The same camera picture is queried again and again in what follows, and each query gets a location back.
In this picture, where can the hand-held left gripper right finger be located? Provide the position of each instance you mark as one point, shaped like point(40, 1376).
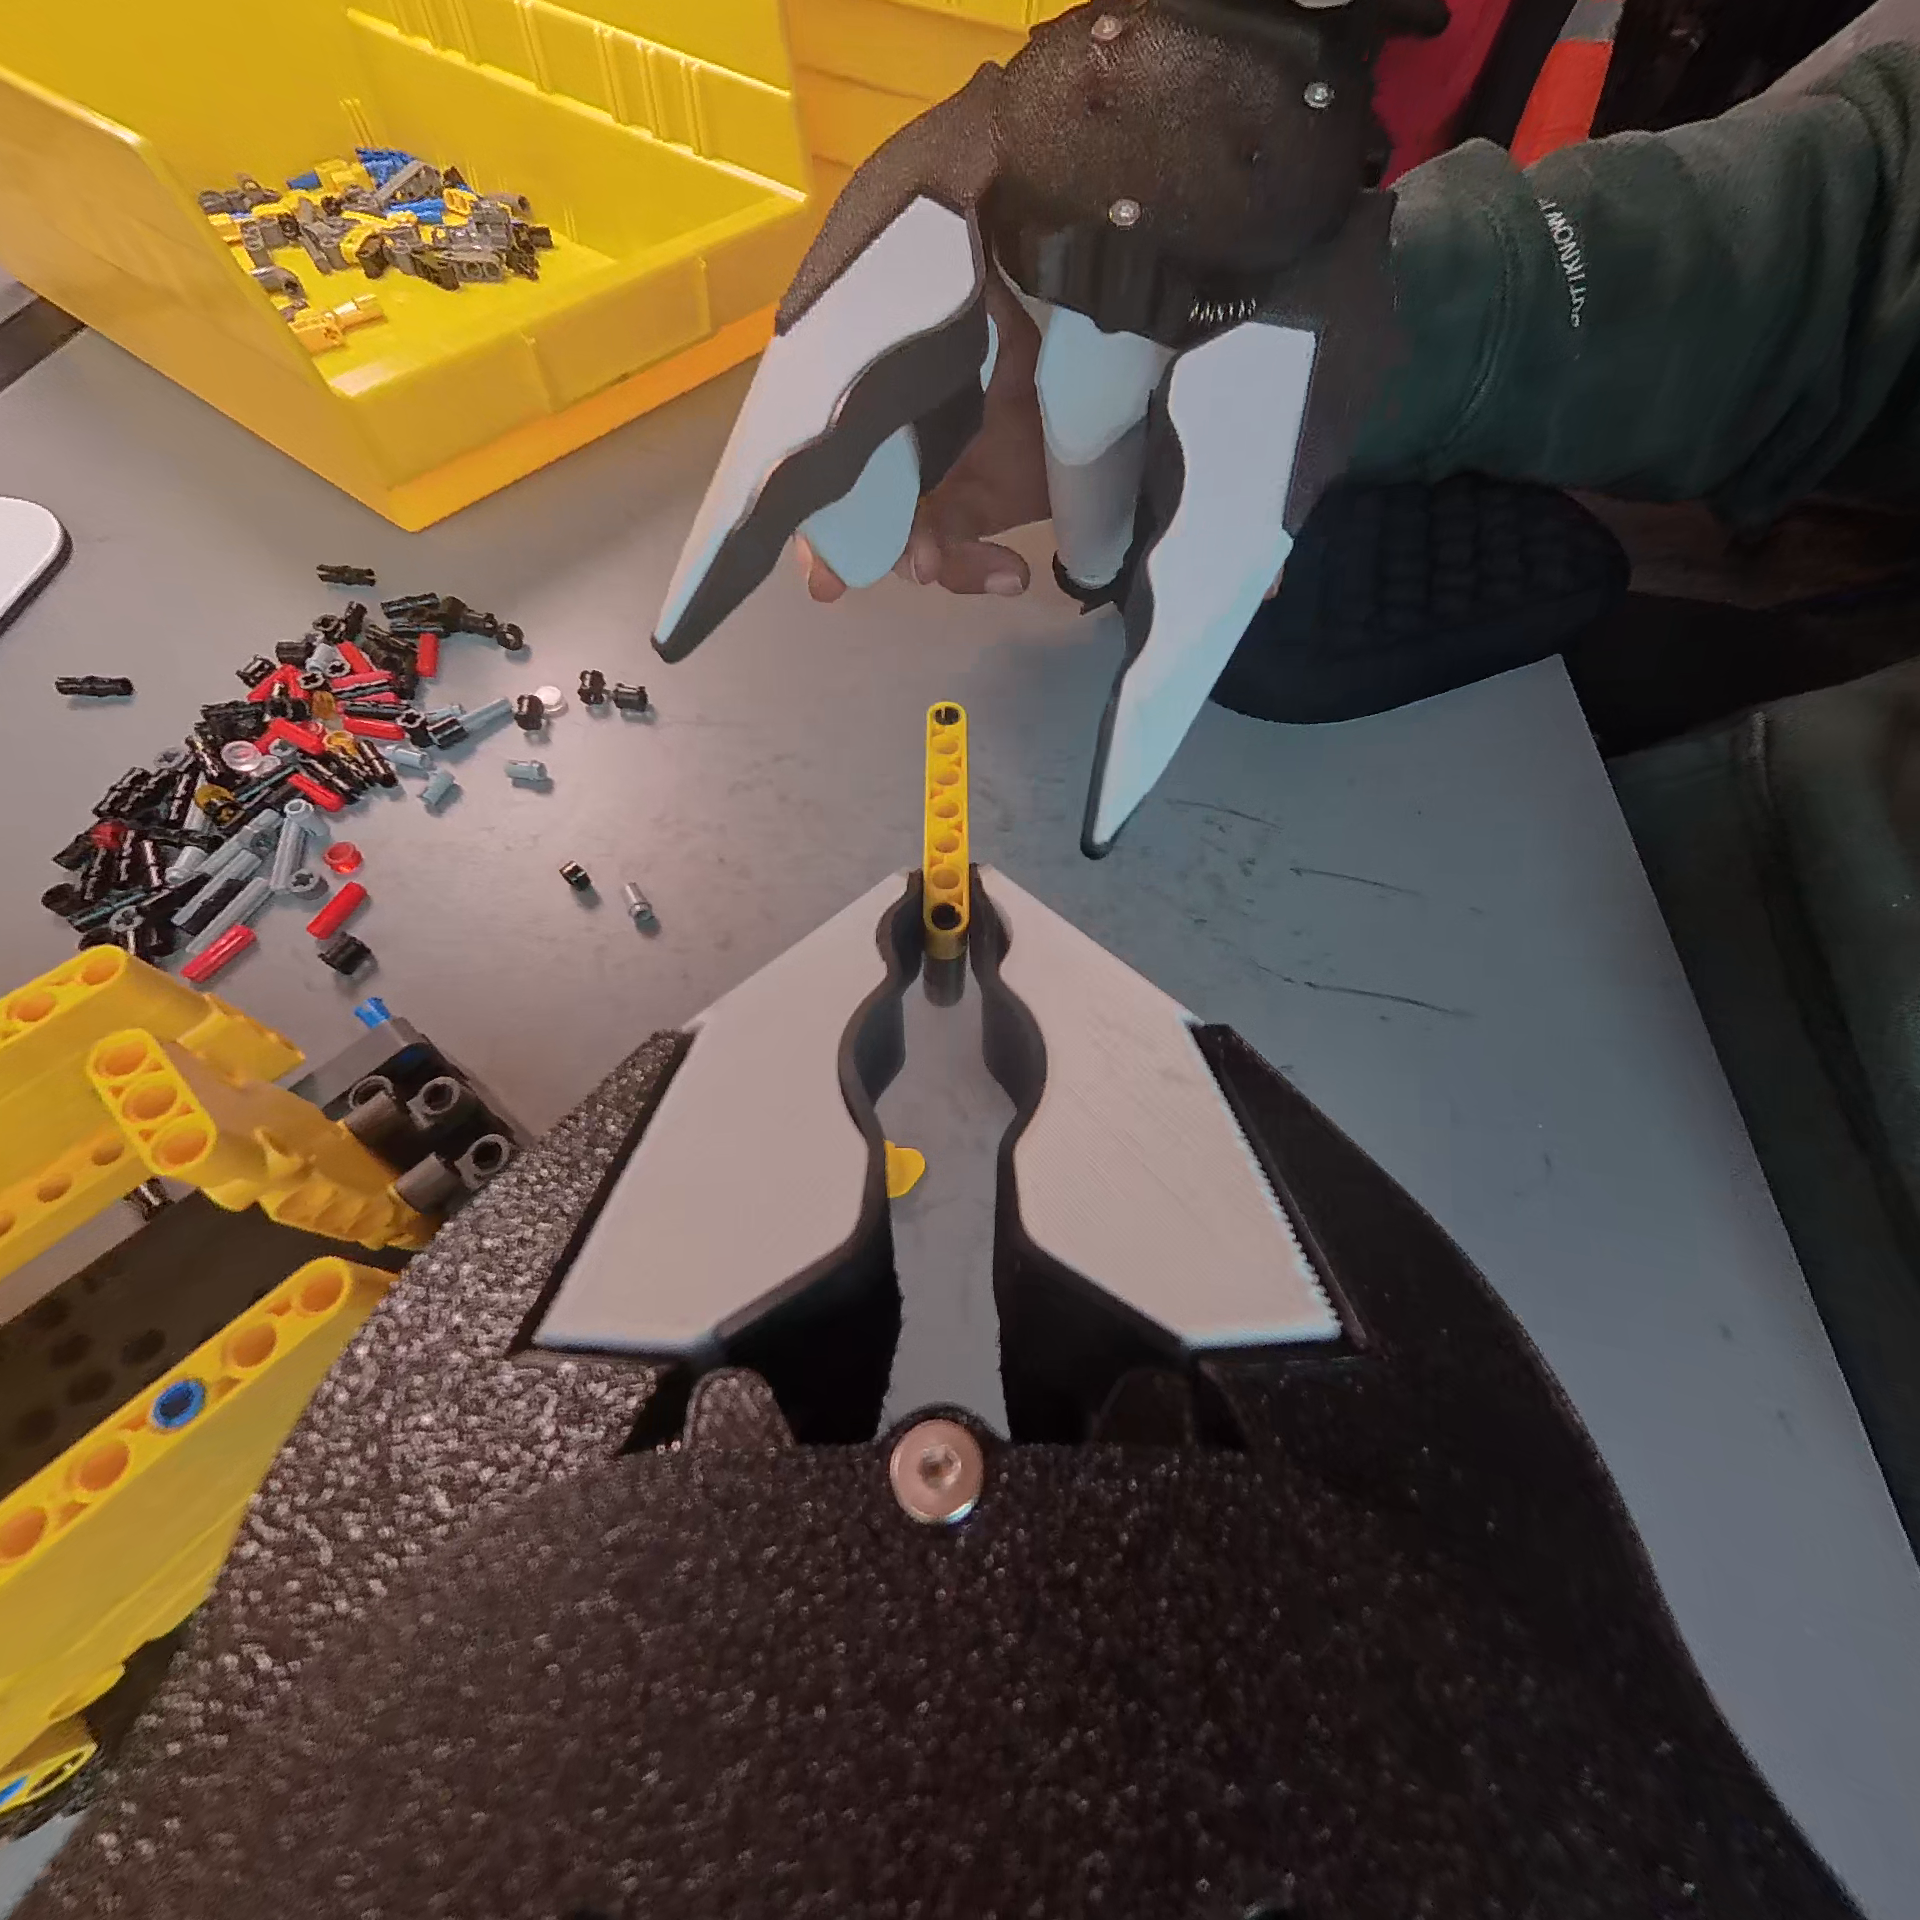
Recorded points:
point(1155, 1186)

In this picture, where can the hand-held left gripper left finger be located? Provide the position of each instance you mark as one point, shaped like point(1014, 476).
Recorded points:
point(734, 1186)

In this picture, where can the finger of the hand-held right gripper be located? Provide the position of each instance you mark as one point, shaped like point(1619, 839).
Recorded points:
point(1229, 495)
point(854, 328)

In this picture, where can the yellow lego beam with black pins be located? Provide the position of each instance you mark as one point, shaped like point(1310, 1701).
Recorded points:
point(945, 811)

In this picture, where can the person's right forearm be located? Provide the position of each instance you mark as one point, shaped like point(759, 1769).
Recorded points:
point(1649, 300)

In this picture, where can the single light grey lego pin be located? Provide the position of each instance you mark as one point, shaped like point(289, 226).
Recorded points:
point(640, 904)

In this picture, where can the heap of mixed lego pieces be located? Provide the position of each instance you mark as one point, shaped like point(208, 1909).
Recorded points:
point(388, 226)

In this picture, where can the pile of small lego pins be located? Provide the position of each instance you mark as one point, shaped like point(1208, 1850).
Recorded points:
point(253, 794)

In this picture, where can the large yellow black lego model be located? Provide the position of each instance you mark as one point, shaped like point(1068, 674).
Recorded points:
point(90, 1499)

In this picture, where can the person's right hand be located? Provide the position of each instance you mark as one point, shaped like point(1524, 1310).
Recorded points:
point(983, 495)

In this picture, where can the black padded armrest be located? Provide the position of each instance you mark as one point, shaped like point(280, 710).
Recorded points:
point(1423, 601)

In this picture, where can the yellow plastic storage bin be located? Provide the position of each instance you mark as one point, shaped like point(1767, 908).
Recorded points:
point(601, 361)
point(870, 91)

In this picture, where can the orange reflective vest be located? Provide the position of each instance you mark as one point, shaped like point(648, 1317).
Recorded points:
point(1561, 76)

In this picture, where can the pale rounded board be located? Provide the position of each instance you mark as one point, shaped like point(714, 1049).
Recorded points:
point(23, 553)

